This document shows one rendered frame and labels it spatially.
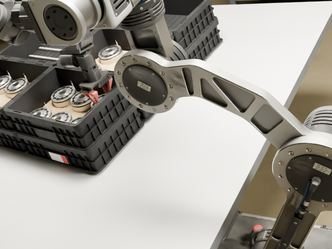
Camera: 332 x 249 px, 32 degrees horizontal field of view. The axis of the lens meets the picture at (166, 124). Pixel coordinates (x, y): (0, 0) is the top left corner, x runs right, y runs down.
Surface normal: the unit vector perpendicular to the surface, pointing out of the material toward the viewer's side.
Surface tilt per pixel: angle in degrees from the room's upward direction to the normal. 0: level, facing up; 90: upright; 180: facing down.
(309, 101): 0
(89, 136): 90
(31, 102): 90
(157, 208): 0
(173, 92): 90
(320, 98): 0
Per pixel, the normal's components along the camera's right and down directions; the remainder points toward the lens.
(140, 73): -0.44, 0.63
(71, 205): -0.28, -0.77
